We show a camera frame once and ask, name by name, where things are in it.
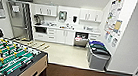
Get stainless steel refrigerator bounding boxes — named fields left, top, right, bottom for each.
left=3, top=0, right=39, bottom=42

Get yellow wall poster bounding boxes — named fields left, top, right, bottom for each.
left=113, top=19, right=123, bottom=33

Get white base cabinet with doors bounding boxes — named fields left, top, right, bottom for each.
left=53, top=28, right=76, bottom=47

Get black microwave oven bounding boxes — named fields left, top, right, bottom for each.
left=33, top=25, right=49, bottom=36

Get blue lidded recycling bin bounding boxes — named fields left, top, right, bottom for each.
left=86, top=39, right=108, bottom=51

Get chrome sink faucet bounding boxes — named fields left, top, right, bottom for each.
left=64, top=21, right=72, bottom=30

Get grey trash bin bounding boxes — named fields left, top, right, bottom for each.
left=87, top=47, right=113, bottom=73

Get red white wall poster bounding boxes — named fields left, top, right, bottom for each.
left=103, top=0, right=127, bottom=31

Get green foosball table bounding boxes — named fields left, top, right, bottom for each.
left=0, top=36, right=52, bottom=76

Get white paper sheet on fridge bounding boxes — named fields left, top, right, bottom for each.
left=10, top=4, right=22, bottom=14

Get white wall cabinet two doors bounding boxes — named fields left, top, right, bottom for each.
left=32, top=3, right=60, bottom=19

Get white wall cabinet three doors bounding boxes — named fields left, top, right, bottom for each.
left=78, top=7, right=104, bottom=25

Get stainless steel dishwasher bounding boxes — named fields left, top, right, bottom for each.
left=72, top=31, right=91, bottom=49

